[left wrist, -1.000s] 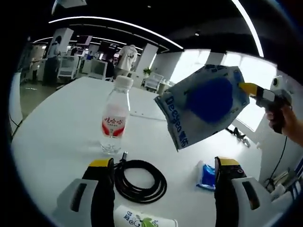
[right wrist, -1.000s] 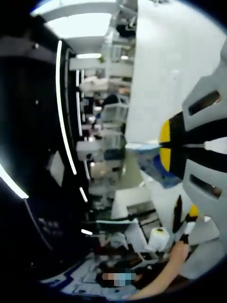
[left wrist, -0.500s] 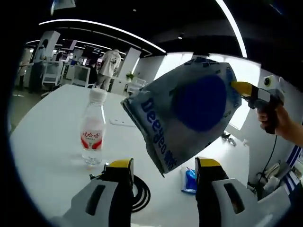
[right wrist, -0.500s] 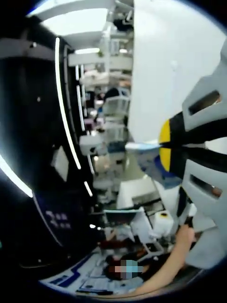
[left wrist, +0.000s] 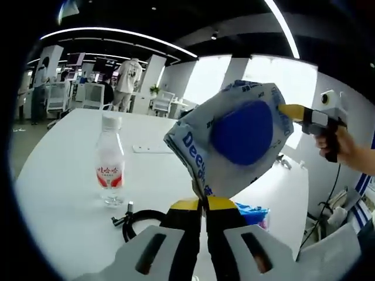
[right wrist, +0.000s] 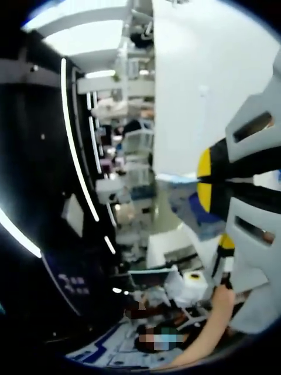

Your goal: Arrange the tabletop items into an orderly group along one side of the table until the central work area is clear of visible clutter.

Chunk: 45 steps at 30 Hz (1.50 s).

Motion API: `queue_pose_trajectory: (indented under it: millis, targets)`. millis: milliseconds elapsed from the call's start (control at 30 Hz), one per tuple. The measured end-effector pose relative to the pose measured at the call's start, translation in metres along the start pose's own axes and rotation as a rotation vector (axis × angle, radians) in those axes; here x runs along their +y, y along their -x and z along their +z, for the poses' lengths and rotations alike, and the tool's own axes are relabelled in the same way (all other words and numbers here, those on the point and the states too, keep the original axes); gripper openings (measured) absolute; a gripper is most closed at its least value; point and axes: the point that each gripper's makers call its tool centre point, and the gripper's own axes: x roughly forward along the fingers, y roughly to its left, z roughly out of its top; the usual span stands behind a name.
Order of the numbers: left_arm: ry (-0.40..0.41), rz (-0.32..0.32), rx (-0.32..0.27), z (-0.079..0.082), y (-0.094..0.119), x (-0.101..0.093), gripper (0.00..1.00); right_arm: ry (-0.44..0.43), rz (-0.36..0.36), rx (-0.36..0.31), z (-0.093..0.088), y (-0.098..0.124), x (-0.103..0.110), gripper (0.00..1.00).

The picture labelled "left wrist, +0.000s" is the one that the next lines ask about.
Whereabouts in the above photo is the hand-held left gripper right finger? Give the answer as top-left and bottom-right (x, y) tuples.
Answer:
(204, 196), (297, 281)

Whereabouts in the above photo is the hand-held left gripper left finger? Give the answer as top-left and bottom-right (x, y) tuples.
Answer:
(73, 197), (204, 281)

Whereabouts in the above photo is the blue tissue packet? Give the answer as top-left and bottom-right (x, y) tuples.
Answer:
(234, 201), (270, 234)

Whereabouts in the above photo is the wet wipes pack blue lid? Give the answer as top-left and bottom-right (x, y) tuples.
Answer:
(163, 78), (295, 197)

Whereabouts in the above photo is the clear plastic water bottle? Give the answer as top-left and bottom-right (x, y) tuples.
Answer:
(96, 114), (126, 210)

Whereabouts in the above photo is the person's right hand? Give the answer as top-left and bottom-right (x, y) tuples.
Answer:
(315, 125), (357, 167)

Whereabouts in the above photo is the curved ceiling light strip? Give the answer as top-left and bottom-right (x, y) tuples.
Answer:
(263, 0), (301, 59)
(39, 26), (199, 59)

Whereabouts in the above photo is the blue striped white panel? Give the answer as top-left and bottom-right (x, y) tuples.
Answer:
(350, 172), (375, 237)

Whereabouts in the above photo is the grey office chair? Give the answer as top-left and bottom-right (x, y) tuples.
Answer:
(298, 218), (370, 266)

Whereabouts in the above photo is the white mesh office chair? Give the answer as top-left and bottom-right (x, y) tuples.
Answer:
(46, 81), (71, 120)
(83, 82), (107, 111)
(151, 90), (176, 118)

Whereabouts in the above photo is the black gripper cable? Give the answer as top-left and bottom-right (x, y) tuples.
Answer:
(295, 162), (343, 262)

